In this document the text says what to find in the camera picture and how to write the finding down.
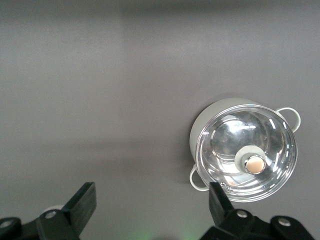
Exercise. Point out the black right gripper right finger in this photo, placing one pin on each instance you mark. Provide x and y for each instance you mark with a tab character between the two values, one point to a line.
225	212

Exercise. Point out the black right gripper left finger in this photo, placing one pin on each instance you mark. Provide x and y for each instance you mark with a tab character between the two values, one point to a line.
75	212

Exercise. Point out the glass lid with copper knob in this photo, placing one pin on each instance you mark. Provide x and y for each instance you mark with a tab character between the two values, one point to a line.
225	137

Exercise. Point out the pale green cooking pot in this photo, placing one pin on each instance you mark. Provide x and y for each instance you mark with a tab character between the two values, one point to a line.
200	120

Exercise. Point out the dark grey table mat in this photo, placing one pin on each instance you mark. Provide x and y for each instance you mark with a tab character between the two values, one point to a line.
100	100

